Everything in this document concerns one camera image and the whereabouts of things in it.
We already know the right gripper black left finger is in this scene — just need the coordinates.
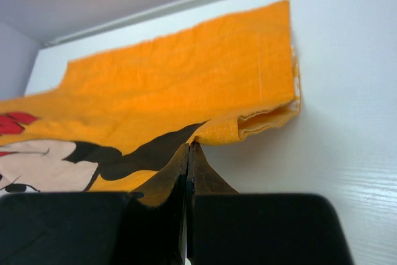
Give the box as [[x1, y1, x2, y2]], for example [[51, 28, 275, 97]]
[[1, 143, 189, 264]]

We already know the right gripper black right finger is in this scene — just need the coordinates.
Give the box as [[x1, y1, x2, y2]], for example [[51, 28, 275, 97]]
[[187, 143, 354, 264]]

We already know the orange cartoon mouse cloth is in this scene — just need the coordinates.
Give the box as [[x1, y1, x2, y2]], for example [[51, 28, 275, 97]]
[[1, 0, 301, 195]]

